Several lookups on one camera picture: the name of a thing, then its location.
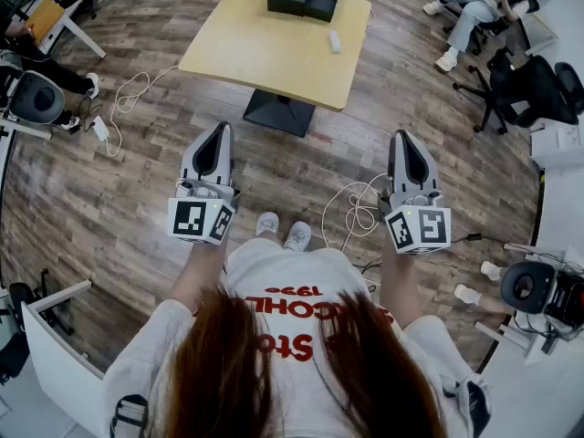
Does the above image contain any person's white printed t-shirt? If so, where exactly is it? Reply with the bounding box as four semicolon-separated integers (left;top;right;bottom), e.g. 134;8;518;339
100;237;495;438

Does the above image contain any black mesh office chair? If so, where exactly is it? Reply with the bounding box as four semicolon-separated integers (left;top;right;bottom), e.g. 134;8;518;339
453;54;584;136

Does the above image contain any black electronic device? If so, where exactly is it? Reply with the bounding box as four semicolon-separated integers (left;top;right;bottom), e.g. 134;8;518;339
544;270;584;329

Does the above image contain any tangled white floor cable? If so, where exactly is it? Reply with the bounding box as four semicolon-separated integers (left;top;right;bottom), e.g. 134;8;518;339
320;172;391;253

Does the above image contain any black table base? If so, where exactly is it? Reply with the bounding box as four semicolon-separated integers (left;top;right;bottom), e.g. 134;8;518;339
242;88;318;139

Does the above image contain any grey round device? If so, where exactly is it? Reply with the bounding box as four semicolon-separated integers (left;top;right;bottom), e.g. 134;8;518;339
499;260;558;316
7;70;66;126

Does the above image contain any person's white shoe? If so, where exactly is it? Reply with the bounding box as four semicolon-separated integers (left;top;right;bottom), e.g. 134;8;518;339
283;220;313;252
255;212;280;238

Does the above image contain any white power adapter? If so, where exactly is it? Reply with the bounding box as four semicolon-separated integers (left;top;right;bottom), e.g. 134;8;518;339
90;115;111;142

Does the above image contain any person's left white shoe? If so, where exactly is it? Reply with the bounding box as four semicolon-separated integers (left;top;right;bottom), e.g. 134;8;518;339
255;212;280;238

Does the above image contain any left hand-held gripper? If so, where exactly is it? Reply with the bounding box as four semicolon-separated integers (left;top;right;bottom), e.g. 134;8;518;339
166;121;241;246

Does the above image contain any black floor cable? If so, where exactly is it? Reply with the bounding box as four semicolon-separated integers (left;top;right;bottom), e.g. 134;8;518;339
449;232;506;246

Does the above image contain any person's right white shoe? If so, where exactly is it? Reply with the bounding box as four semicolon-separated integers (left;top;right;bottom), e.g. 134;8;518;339
283;220;313;252

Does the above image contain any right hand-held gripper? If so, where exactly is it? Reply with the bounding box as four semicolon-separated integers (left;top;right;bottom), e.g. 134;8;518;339
377;129;453;256

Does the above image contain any person's right forearm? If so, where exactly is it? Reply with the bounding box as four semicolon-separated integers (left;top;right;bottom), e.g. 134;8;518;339
380;243;430;330

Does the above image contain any long white floor cable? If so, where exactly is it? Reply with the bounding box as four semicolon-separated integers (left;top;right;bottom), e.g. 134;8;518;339
106;65;182;158

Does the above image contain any person's left forearm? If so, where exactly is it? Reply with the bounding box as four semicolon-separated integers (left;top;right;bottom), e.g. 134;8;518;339
169;238;230;308

